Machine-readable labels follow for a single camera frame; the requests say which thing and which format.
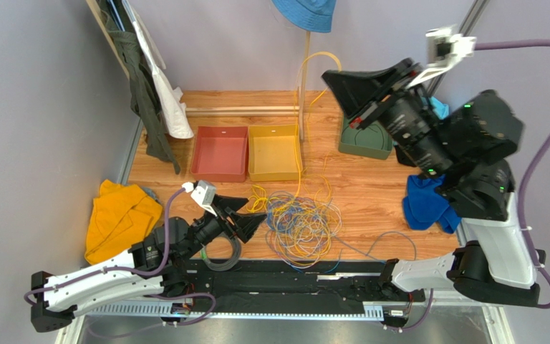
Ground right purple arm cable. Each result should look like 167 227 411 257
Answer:
382 39 550 333

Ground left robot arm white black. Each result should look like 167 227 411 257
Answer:
26 195 267 333

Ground yellow orange cloth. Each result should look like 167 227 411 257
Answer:
85 179 163 265

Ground royal blue towel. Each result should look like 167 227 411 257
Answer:
402 175 461 234

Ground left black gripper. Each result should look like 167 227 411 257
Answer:
181 194 268 261

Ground coiled grey cable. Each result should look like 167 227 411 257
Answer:
200 236 243 272

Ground green plastic bin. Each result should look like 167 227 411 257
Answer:
338 117 393 160

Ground aluminium rail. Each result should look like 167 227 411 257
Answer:
88 298 385 322

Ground black cloth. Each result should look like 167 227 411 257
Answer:
394 143 417 168

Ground yellow plastic bin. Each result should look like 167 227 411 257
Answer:
248 124 302 182

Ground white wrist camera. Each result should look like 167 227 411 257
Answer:
182 180 216 214
406 26 477 89

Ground turquoise cloth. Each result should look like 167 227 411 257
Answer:
422 97 450 120

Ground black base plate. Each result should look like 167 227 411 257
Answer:
182 259 429 313

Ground black cable in green bin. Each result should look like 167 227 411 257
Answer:
351 121 390 144

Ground red plastic bin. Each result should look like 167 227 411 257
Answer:
190 126 249 183

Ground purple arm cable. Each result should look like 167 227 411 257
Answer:
382 39 550 333
23 186 218 328

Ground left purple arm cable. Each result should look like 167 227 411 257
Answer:
23 186 218 328

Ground blue bucket hat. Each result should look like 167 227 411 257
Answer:
271 0 337 33

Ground corner aluminium profile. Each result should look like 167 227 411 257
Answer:
428 0 491 96

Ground yellow cables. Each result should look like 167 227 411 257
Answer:
246 51 342 268

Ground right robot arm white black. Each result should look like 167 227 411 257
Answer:
322 58 545 307

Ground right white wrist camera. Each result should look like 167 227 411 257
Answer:
406 26 477 89

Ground blue cables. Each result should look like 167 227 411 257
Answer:
264 191 342 274

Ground olive green garment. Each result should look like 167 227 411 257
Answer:
97 1 180 174

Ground wooden hat stand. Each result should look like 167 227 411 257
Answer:
186 31 312 141

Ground wooden clothes rack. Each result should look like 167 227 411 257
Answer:
85 0 129 78

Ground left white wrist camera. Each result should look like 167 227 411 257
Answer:
182 180 216 214

